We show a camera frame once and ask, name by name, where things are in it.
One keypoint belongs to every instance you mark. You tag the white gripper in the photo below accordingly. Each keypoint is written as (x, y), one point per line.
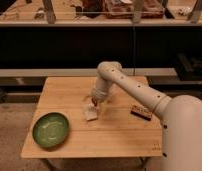
(95, 101)

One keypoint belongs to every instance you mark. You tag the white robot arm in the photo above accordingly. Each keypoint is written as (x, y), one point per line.
(181, 116)

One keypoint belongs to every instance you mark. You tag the wooden table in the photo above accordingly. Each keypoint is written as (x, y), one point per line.
(115, 133)

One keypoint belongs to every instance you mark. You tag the brown rectangular block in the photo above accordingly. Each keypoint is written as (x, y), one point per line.
(141, 112)

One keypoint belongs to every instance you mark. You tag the green bowl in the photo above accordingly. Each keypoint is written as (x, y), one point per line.
(51, 130)

